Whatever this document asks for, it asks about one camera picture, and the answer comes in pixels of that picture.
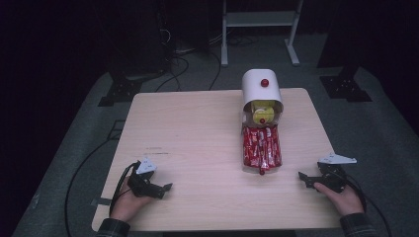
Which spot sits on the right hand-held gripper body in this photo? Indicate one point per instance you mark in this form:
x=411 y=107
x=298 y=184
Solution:
x=332 y=177

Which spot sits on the person's left hand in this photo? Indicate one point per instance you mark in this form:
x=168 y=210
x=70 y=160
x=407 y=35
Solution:
x=126 y=204

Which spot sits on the red snack packets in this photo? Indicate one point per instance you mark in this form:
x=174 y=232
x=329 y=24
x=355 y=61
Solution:
x=262 y=171

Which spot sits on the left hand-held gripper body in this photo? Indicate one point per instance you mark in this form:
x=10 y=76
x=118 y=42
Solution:
x=142 y=186

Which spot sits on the row of red stick packets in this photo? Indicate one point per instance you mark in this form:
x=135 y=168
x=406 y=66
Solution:
x=262 y=148

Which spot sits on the yellow snack packet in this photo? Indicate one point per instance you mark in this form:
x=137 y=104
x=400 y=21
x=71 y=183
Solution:
x=263 y=113

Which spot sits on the black stand base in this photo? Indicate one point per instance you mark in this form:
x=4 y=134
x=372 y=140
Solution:
x=346 y=87
x=122 y=90

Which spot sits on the grey tape strip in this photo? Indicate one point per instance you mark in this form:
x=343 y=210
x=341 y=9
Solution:
x=100 y=201

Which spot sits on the person's right hand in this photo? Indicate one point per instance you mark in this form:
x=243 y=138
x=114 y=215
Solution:
x=347 y=201

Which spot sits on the white metal stand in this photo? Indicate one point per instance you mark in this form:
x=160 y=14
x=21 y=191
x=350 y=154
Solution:
x=260 y=18

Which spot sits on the yellow toy figure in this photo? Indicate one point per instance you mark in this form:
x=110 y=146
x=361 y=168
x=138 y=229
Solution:
x=262 y=120

